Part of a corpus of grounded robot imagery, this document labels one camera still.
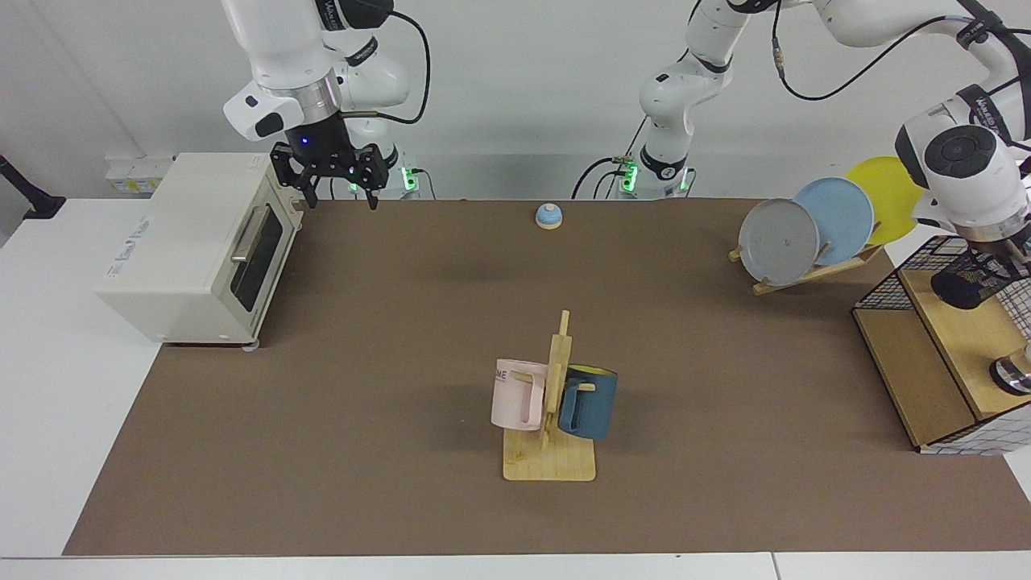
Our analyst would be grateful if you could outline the black mesh pen holder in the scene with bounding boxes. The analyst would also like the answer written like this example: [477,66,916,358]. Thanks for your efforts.
[932,239,1031,316]

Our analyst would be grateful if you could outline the yellow plate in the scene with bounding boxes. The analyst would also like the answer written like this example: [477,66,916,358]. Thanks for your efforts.
[846,155,925,247]

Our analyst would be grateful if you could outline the pale toaster oven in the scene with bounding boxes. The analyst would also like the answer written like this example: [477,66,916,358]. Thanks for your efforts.
[95,152,305,350]

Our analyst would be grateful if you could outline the light blue plate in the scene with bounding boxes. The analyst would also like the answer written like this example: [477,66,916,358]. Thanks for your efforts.
[793,177,876,267]

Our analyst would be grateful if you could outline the wooden plate rack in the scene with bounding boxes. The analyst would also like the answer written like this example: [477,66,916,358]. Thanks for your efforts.
[728,242,885,296]

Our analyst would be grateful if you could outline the white checked cloth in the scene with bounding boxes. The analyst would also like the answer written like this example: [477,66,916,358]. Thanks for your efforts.
[918,417,1031,457]

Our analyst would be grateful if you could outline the grey plate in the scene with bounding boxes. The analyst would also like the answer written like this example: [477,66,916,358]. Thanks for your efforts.
[738,198,822,287]

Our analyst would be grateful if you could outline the pink cup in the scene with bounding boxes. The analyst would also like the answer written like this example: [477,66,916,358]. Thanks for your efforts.
[491,358,550,432]

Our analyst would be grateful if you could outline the brown table cloth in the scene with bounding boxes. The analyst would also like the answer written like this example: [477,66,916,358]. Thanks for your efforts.
[63,198,1031,557]

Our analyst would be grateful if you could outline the dark blue cup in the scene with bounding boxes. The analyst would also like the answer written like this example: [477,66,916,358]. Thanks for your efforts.
[557,364,619,441]

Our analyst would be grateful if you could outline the wooden cup stand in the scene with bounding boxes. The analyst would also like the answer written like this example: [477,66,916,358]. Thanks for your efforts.
[503,310,598,483]

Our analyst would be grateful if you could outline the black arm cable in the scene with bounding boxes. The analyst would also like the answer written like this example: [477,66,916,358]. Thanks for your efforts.
[772,0,1031,154]
[342,6,433,126]

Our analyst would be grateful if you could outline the wire basket with wooden floor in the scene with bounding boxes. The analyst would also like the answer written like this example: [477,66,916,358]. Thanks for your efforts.
[852,235,1031,452]

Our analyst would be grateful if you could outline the white wall socket strip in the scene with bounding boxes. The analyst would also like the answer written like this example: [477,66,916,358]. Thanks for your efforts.
[105,156,175,197]

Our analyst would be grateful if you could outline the black camera stand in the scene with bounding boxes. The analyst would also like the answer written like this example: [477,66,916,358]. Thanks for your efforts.
[0,155,67,221]

